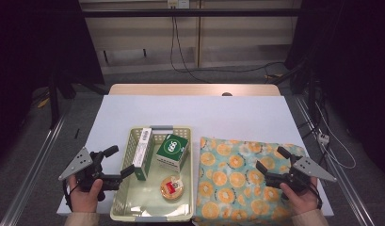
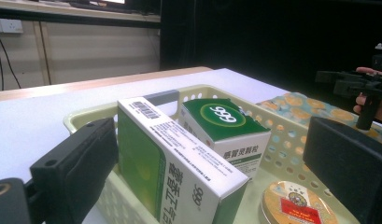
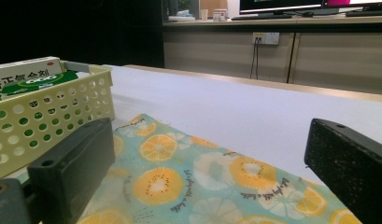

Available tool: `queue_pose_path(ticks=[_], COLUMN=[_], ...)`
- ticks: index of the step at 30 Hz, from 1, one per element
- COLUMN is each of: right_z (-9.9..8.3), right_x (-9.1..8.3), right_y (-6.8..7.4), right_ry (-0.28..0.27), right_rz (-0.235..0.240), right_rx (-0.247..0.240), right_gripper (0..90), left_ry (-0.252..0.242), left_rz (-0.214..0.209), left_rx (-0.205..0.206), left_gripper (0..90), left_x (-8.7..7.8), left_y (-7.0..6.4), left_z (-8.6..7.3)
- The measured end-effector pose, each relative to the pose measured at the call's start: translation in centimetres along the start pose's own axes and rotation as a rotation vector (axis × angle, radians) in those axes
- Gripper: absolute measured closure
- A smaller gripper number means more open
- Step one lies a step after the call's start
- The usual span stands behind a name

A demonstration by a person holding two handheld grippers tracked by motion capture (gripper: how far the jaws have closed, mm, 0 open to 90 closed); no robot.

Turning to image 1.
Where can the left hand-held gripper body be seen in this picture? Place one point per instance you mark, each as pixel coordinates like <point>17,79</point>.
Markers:
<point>78,163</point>

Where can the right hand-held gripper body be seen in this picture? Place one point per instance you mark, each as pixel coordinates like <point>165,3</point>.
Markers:
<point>309,168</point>

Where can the cream plastic basket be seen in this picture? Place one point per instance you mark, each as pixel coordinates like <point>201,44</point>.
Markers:
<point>143,194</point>

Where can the orange print fabric bag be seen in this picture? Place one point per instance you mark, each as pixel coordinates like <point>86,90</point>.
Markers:
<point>231,179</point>

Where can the green square box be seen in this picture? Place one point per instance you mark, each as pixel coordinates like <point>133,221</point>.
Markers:
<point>173,146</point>

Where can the person's right hand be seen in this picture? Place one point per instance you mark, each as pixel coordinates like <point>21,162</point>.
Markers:
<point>301,202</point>

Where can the person's left hand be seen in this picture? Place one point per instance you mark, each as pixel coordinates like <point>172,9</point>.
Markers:
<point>83,201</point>

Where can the long green and white box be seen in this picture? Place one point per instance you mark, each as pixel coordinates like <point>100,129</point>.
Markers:
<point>143,150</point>

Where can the white power strip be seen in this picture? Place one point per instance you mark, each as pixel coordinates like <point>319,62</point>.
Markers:
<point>323,138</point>

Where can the round orange tin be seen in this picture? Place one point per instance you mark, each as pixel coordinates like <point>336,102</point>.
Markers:
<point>171,188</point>

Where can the yellow floor tape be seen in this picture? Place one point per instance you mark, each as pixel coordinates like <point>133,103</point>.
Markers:
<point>43,103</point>

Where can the white table cover sheet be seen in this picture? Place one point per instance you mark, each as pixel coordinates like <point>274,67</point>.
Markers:
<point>196,113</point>

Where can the dark curtain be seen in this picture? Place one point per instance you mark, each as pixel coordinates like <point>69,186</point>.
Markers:
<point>362,62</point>
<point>24,47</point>

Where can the black horizontal bar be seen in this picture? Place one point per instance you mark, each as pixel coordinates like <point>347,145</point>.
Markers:
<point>133,13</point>

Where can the metal floor rail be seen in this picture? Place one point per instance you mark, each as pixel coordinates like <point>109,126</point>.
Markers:
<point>347,188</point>
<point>33,169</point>

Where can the white wall socket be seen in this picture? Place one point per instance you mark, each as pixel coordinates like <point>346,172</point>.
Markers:
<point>177,3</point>

